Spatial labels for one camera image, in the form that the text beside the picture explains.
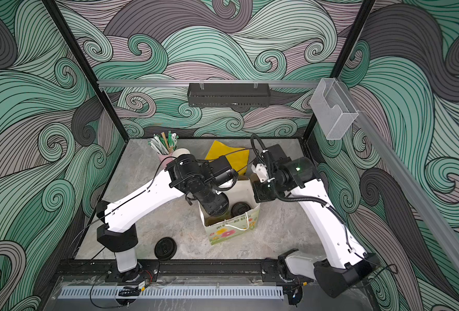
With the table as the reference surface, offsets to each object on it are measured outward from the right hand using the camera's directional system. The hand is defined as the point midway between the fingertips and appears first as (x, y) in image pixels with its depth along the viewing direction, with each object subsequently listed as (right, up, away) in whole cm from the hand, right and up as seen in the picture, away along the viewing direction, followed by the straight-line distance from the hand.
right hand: (254, 197), depth 67 cm
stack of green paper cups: (-33, +16, +26) cm, 45 cm away
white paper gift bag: (-5, -7, 0) cm, 9 cm away
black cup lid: (-5, -7, +9) cm, 12 cm away
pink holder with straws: (-42, +20, +28) cm, 54 cm away
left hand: (-13, -1, -3) cm, 14 cm away
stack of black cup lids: (-35, -23, +10) cm, 43 cm away
